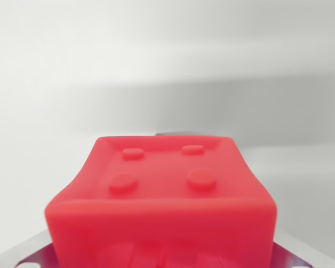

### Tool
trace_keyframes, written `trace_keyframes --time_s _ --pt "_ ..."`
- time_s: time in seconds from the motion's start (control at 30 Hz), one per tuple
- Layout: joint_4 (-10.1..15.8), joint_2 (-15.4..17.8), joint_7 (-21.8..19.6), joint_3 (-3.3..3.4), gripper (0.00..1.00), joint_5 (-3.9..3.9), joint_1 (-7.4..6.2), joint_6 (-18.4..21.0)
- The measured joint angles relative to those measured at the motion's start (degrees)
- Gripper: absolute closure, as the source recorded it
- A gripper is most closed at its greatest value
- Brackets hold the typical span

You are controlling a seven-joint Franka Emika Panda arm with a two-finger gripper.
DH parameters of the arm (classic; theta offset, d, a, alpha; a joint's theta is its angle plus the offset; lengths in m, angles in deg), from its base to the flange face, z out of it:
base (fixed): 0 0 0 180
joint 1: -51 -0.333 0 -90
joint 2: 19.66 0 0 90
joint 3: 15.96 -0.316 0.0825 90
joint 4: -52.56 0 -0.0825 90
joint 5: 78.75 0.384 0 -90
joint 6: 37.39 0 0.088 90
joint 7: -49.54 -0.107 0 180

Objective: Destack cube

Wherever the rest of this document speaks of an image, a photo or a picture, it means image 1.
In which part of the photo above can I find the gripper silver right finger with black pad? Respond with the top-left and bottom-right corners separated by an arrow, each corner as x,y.
271,231 -> 335,268

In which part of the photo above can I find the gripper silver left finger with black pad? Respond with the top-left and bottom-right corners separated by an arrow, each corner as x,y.
0,227 -> 60,268

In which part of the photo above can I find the red studded cube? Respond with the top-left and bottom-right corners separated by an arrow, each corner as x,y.
44,134 -> 277,268

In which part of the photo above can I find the grey studded cube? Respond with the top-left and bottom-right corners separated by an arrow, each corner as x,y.
155,129 -> 197,137

